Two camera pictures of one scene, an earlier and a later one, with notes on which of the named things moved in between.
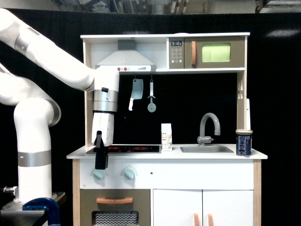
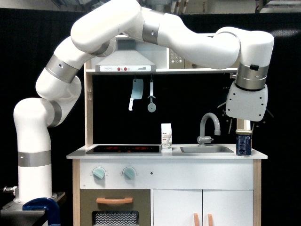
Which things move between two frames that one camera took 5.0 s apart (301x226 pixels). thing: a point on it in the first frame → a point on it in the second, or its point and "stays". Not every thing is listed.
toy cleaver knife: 137,92 stays
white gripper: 102,136 → 247,105
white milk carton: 166,137 stays
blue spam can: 243,142 stays
